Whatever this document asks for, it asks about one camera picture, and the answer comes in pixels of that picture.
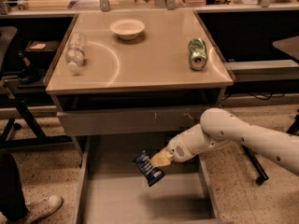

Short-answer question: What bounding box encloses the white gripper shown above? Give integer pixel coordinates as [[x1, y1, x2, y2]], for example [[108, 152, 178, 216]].
[[150, 134, 191, 167]]

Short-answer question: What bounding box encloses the blue rxbar blueberry wrapper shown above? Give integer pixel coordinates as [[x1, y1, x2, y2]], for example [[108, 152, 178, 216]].
[[134, 150, 164, 187]]

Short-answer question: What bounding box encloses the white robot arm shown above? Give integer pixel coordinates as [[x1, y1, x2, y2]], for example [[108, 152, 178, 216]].
[[150, 108, 299, 175]]

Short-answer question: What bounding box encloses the open middle drawer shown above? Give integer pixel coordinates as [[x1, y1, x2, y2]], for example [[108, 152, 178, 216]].
[[74, 133, 233, 224]]

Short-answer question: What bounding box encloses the top drawer front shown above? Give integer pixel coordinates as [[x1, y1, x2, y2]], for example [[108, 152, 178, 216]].
[[57, 105, 210, 136]]

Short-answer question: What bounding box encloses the grey drawer cabinet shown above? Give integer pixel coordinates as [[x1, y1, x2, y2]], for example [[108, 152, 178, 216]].
[[42, 8, 235, 224]]

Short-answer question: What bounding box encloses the crushed green soda can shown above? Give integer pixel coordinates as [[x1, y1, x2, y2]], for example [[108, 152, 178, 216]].
[[188, 38, 207, 70]]

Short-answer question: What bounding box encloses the white sneaker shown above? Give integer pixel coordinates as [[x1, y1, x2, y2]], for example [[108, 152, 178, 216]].
[[20, 195, 64, 224]]

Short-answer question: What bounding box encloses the black wheeled stand base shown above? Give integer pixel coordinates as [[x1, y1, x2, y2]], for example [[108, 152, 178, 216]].
[[242, 109, 299, 186]]

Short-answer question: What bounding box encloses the white paper bowl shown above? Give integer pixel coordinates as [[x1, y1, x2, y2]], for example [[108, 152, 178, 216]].
[[110, 19, 145, 40]]

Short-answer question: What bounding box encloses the clear plastic water bottle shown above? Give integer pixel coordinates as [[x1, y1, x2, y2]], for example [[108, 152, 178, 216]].
[[64, 32, 87, 72]]

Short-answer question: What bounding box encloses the dark trouser leg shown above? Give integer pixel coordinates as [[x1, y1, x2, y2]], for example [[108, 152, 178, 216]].
[[0, 149, 28, 223]]

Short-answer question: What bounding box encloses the black chair frame left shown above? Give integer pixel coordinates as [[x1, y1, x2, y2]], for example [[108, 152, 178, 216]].
[[0, 26, 71, 149]]

